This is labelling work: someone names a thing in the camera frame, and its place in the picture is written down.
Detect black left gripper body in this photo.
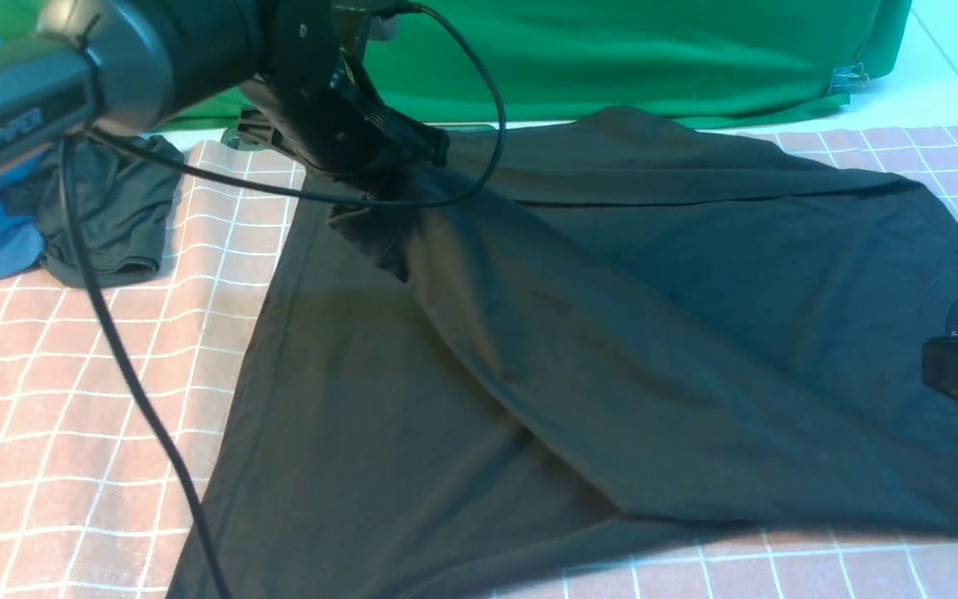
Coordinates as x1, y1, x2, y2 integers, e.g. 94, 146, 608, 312
237, 1, 449, 177

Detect gray long-sleeve top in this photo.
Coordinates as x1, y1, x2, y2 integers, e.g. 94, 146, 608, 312
203, 107, 958, 598

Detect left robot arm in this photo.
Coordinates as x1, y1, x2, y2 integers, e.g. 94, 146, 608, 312
0, 1, 449, 189

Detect dark gray crumpled garment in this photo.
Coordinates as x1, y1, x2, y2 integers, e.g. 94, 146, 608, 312
2, 137, 181, 288

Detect green backdrop cloth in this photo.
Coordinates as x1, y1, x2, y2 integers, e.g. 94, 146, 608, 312
0, 1, 912, 129

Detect metal binder clip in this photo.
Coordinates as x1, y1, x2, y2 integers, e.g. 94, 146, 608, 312
827, 63, 871, 95

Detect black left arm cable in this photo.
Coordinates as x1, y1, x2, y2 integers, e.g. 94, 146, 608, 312
59, 2, 507, 599

